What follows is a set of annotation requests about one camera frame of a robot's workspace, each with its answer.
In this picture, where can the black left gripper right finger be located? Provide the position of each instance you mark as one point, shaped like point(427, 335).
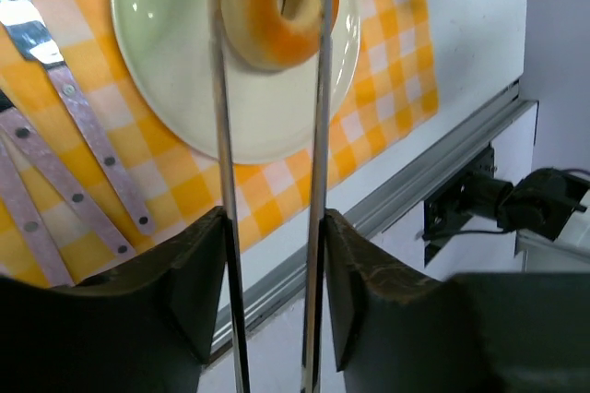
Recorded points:
point(397, 330)

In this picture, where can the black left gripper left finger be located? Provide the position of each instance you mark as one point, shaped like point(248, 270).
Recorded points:
point(144, 326)

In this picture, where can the orange ring donut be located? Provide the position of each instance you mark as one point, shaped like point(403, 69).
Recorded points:
point(274, 35)

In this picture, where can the yellow checkered cloth placemat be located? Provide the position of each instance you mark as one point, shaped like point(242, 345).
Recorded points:
point(393, 91)

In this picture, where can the pale green ceramic plate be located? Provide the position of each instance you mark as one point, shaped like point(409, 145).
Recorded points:
point(166, 47)

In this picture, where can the aluminium table frame rail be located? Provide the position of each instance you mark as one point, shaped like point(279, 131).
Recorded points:
point(382, 199)

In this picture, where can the spoon with pink handle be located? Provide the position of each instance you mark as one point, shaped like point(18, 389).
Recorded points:
point(29, 221)

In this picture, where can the fork with pink handle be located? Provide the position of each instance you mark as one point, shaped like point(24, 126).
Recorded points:
point(23, 134)

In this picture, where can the knife with pink handle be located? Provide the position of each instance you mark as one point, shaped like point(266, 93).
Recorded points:
point(31, 37)

